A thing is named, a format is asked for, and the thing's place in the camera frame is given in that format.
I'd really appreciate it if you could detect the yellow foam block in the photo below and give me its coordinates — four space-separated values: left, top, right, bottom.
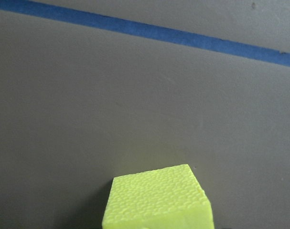
102 164 215 229

